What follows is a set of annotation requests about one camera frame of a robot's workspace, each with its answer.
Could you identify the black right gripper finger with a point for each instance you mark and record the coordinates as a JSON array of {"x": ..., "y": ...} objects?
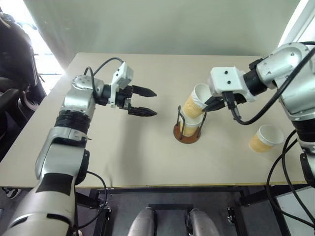
[
  {"x": 211, "y": 100},
  {"x": 214, "y": 106}
]

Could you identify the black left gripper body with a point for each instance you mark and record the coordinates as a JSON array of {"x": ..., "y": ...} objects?
[{"x": 123, "y": 98}]

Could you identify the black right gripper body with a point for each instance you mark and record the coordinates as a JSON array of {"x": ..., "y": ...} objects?
[{"x": 241, "y": 98}]

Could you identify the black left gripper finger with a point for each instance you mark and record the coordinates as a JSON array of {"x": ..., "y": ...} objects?
[
  {"x": 145, "y": 91},
  {"x": 144, "y": 111}
]

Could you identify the orange ribbed paper cup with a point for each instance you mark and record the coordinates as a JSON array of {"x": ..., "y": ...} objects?
[
  {"x": 189, "y": 129},
  {"x": 261, "y": 143},
  {"x": 193, "y": 104}
]

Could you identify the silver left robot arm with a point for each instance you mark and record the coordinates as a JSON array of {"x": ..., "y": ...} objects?
[{"x": 73, "y": 98}]

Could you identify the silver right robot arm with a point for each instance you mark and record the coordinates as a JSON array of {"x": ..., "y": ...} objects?
[{"x": 278, "y": 64}]

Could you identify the grey rounded shape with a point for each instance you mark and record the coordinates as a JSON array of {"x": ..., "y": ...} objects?
[
  {"x": 201, "y": 225},
  {"x": 142, "y": 223}
]

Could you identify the black office chair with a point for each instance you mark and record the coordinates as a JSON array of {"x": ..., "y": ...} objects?
[{"x": 14, "y": 61}]

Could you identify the white flat panel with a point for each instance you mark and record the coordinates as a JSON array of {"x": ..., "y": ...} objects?
[{"x": 300, "y": 214}]

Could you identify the black white sneaker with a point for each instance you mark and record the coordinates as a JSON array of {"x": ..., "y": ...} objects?
[{"x": 11, "y": 193}]

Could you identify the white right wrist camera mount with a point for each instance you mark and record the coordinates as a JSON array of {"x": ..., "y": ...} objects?
[{"x": 226, "y": 78}]

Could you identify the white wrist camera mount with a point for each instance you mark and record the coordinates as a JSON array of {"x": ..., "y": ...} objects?
[
  {"x": 123, "y": 73},
  {"x": 226, "y": 78}
]

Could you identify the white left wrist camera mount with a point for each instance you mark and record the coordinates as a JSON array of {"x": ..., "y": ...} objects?
[{"x": 123, "y": 73}]

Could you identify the black metal table frame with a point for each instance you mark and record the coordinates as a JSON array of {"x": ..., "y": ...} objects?
[{"x": 172, "y": 190}]

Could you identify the white window frame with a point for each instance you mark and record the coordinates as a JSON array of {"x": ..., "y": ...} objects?
[{"x": 297, "y": 22}]

